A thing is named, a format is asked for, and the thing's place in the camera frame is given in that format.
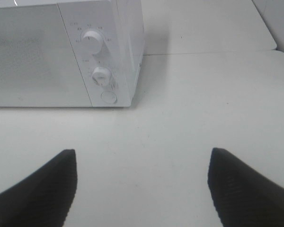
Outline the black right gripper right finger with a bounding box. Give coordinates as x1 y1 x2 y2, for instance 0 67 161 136
207 148 284 227

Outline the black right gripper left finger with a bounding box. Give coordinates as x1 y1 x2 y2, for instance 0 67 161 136
0 149 78 227

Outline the round white door button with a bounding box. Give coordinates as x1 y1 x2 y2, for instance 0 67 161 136
101 91 117 104

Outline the white microwave door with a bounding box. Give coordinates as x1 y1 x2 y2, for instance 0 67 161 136
0 5 91 107

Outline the white timer knob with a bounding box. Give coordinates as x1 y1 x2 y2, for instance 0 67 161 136
91 67 112 87

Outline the white microwave oven body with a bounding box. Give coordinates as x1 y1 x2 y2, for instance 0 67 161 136
0 0 145 107

